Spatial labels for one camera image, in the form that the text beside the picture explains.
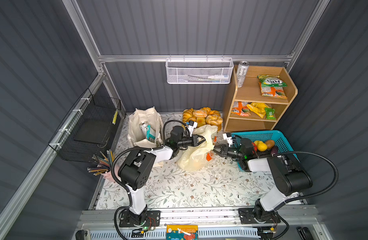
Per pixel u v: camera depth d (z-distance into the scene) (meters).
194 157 0.82
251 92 0.93
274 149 0.94
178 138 0.74
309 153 0.47
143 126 0.96
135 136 0.82
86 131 0.74
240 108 0.96
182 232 0.70
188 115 1.14
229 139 0.85
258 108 0.96
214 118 1.08
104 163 0.83
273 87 0.86
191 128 0.82
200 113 1.12
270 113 0.94
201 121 1.08
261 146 0.91
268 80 0.87
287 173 0.48
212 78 0.91
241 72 0.83
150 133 0.94
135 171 0.50
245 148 0.72
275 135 0.96
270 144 0.96
